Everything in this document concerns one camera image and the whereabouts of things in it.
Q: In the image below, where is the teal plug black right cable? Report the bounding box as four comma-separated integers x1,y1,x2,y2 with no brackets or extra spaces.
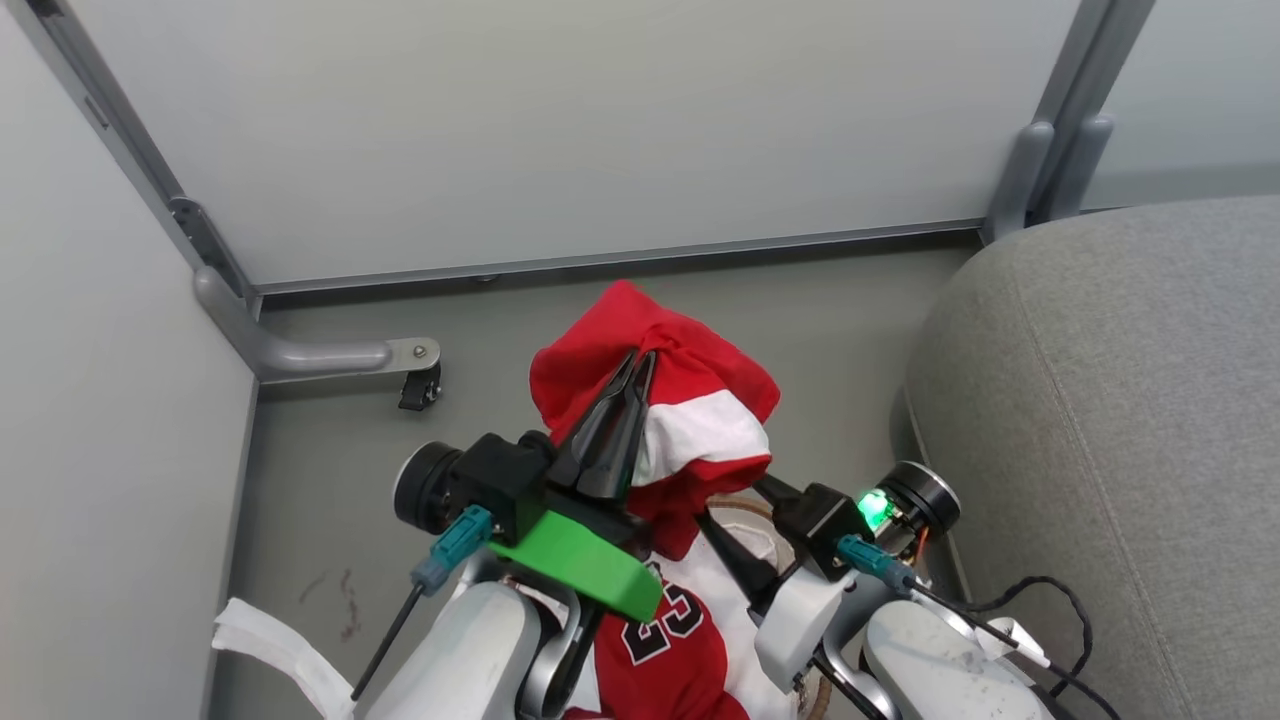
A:
834,533,1123,720

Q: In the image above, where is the teal plug black cable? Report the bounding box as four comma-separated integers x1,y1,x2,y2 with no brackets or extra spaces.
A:
834,533,1123,720
349,504,497,703

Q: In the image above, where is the grey partition foot bracket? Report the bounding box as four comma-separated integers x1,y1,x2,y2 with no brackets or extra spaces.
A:
193,264,442,386

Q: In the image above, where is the white cable tag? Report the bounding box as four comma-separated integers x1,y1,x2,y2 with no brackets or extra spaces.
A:
974,614,1053,670

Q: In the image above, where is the grey partition corner post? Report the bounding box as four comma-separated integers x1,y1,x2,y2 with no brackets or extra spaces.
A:
8,0,263,321

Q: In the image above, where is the grey partition bottom rail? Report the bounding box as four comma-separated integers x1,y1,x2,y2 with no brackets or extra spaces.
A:
250,218,989,297

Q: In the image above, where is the red white number jersey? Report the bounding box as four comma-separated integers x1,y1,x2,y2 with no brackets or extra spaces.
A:
528,279,801,720

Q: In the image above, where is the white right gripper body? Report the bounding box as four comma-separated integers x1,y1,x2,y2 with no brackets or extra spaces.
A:
754,564,863,693

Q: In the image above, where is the white fabric strap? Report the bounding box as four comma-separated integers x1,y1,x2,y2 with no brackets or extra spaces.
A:
211,596,358,720

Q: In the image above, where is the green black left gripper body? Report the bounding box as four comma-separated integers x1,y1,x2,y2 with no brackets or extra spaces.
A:
488,485,664,624

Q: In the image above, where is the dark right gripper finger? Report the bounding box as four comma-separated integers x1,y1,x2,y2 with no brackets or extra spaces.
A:
694,510,783,613
751,474,804,513

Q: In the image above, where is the grey fabric sofa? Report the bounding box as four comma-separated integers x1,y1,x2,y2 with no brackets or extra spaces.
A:
889,194,1280,720

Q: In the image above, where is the grey partition post with feet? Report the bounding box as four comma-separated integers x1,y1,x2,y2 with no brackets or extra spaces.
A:
980,0,1159,247

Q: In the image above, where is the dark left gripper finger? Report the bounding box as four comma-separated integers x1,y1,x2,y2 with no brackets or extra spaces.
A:
577,349,659,502
546,351,639,491

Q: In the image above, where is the black caster wheel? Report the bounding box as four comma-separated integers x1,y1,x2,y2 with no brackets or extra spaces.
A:
397,364,444,414

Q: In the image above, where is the teal plug black left cable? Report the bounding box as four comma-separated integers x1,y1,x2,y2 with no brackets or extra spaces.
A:
349,504,497,703

